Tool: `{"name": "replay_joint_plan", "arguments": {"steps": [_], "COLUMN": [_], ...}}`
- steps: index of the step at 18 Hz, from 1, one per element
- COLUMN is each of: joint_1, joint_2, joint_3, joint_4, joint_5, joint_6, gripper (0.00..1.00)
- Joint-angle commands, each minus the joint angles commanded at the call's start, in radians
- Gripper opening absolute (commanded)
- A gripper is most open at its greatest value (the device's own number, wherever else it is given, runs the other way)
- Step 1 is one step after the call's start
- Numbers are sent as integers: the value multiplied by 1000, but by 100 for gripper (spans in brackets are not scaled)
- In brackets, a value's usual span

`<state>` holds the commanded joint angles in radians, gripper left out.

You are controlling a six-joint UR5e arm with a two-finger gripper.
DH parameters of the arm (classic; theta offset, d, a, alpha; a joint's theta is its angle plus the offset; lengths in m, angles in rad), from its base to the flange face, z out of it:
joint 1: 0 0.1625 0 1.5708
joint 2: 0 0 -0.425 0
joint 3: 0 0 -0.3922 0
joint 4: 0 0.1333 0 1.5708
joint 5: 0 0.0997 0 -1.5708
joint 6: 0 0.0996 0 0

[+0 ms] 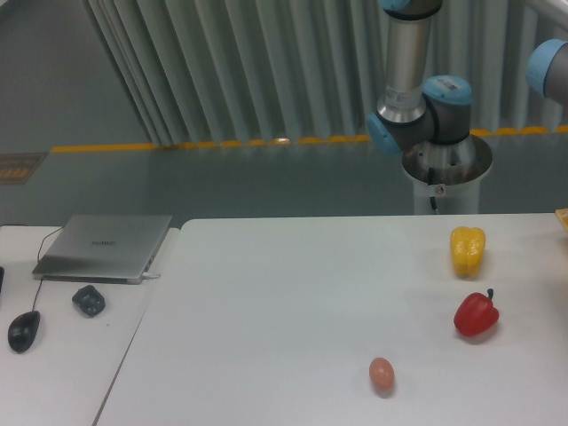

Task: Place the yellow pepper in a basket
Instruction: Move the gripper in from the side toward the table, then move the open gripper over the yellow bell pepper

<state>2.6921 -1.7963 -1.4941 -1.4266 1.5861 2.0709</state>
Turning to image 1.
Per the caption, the dark object at left edge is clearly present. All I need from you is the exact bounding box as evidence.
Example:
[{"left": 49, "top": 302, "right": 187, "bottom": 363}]
[{"left": 0, "top": 266, "right": 5, "bottom": 298}]

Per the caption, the yellow bell pepper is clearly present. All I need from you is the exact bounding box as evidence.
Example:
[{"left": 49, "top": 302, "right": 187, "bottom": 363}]
[{"left": 450, "top": 226, "right": 485, "bottom": 277}]

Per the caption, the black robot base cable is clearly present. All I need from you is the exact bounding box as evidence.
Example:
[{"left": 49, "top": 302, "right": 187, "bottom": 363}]
[{"left": 426, "top": 166, "right": 441, "bottom": 216}]

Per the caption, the red bell pepper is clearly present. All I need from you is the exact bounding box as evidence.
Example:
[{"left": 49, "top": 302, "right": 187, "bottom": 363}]
[{"left": 454, "top": 288, "right": 500, "bottom": 337}]

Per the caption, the small black plastic tray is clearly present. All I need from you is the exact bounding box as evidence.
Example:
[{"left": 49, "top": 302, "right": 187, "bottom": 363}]
[{"left": 72, "top": 285, "right": 106, "bottom": 318}]

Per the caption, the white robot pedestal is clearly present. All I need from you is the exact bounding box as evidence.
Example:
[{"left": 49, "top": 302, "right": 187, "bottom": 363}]
[{"left": 402, "top": 135, "right": 493, "bottom": 215}]

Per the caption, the wooden basket edge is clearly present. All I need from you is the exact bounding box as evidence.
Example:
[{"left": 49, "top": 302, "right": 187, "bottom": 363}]
[{"left": 555, "top": 208, "right": 568, "bottom": 232}]

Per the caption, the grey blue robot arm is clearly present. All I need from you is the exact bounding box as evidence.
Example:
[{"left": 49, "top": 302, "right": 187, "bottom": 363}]
[{"left": 367, "top": 1, "right": 567, "bottom": 154}]

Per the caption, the black mouse cable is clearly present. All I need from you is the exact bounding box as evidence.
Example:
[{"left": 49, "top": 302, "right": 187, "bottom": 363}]
[{"left": 29, "top": 224, "right": 67, "bottom": 313}]

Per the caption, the black computer mouse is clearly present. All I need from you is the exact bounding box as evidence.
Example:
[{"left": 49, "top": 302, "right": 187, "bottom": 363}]
[{"left": 7, "top": 310, "right": 41, "bottom": 354}]

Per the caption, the brown egg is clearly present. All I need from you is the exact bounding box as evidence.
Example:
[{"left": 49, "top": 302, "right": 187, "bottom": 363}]
[{"left": 368, "top": 358, "right": 395, "bottom": 391}]

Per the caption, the grey pleated curtain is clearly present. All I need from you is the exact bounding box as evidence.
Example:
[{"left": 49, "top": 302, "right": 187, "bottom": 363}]
[{"left": 86, "top": 1, "right": 567, "bottom": 146}]

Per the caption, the silver laptop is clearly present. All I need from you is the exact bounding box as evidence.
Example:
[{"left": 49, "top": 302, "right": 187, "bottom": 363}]
[{"left": 33, "top": 215, "right": 171, "bottom": 284}]

